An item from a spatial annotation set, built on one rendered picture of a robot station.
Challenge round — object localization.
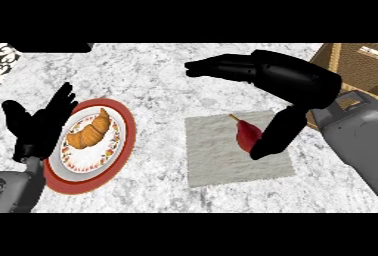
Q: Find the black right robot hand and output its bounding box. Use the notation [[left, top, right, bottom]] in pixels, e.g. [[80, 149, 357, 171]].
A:
[[182, 49, 343, 161]]

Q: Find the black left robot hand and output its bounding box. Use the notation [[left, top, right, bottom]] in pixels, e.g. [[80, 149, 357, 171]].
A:
[[0, 82, 79, 164]]

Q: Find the brown wicker basket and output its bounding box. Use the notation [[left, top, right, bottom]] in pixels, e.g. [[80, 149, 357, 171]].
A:
[[305, 43, 378, 131]]

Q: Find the red round placemat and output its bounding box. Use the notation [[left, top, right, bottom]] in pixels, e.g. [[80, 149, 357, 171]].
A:
[[42, 97, 137, 196]]

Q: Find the red pear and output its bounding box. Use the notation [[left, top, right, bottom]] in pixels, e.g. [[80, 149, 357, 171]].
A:
[[227, 113, 264, 154]]

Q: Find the grey square placemat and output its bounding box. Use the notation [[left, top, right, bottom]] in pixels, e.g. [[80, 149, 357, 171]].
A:
[[182, 110, 296, 189]]

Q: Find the golden croissant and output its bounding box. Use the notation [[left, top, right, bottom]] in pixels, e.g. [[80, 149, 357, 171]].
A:
[[64, 107, 112, 150]]

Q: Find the white floral rimmed plate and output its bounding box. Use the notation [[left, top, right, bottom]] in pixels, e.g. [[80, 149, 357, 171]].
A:
[[49, 105, 128, 183]]

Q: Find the white black patterned object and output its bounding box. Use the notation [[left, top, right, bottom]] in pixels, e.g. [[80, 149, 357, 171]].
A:
[[0, 43, 21, 83]]

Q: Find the black appliance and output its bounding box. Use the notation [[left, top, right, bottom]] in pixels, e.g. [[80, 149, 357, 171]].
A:
[[7, 43, 94, 54]]

